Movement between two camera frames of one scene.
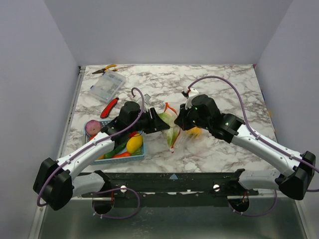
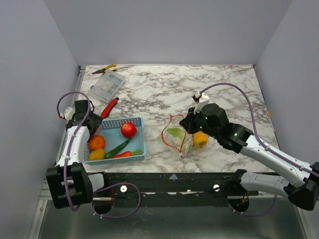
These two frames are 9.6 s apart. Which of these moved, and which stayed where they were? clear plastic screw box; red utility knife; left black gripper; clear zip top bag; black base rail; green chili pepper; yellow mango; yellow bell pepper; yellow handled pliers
Moved: yellow mango; yellow bell pepper; left black gripper; clear zip top bag
Stayed: red utility knife; yellow handled pliers; clear plastic screw box; black base rail; green chili pepper
